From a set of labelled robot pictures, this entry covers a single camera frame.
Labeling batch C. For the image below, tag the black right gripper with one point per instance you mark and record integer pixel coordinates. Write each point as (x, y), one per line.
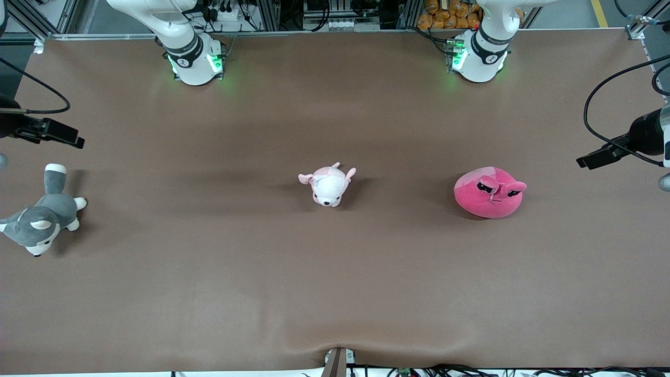
(9, 125)

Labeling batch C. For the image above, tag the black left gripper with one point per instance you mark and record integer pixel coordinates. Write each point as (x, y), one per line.
(645, 134)

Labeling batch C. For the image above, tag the round hot pink plush toy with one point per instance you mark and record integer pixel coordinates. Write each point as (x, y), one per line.
(487, 196)

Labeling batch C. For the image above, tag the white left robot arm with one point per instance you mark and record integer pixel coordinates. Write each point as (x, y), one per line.
(484, 55)

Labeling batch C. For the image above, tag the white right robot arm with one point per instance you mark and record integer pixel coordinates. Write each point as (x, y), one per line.
(191, 57)

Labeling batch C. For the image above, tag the grey white husky plush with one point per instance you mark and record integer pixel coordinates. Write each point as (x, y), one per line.
(44, 217)

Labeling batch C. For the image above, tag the white power strip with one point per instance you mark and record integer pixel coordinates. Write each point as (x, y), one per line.
(227, 13)

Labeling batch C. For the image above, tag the pile of orange plush toys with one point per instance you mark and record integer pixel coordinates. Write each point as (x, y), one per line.
(450, 13)

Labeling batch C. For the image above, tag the pale pink white plush dog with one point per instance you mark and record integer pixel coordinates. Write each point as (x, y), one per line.
(328, 188)

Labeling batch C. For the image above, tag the brown table mat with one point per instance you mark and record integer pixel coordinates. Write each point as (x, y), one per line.
(335, 272)

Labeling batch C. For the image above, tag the white corner bracket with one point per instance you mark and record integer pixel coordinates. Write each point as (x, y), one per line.
(38, 47)

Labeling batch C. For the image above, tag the metal camera mount clamp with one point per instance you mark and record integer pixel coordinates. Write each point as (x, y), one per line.
(336, 362)

